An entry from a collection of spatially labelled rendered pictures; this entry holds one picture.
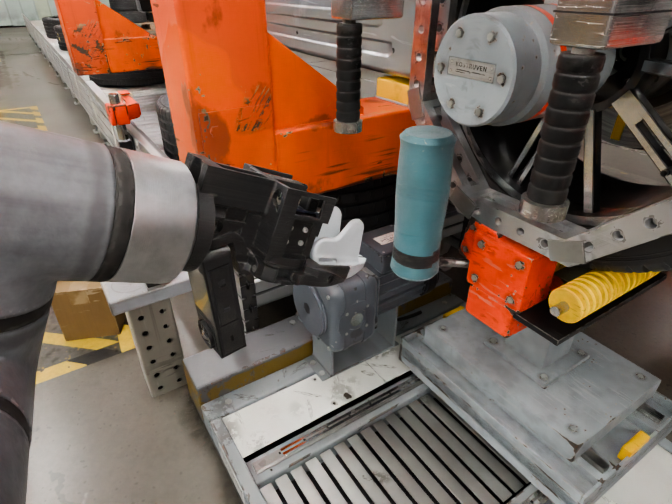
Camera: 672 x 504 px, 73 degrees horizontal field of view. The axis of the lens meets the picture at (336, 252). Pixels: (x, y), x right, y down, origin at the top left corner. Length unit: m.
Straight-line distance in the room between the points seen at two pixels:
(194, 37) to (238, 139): 0.19
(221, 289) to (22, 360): 0.14
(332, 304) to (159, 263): 0.66
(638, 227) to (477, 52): 0.30
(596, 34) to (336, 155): 0.71
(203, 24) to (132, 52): 1.96
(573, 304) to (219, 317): 0.56
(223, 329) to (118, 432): 0.93
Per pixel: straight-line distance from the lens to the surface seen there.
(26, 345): 0.34
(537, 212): 0.47
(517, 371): 1.08
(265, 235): 0.37
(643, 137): 0.78
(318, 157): 1.02
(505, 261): 0.81
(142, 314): 1.18
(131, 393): 1.38
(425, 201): 0.75
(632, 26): 0.46
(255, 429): 1.12
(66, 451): 1.32
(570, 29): 0.45
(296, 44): 1.60
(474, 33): 0.61
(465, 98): 0.62
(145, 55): 2.84
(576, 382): 1.11
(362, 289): 0.96
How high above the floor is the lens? 0.95
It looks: 31 degrees down
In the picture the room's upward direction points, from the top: straight up
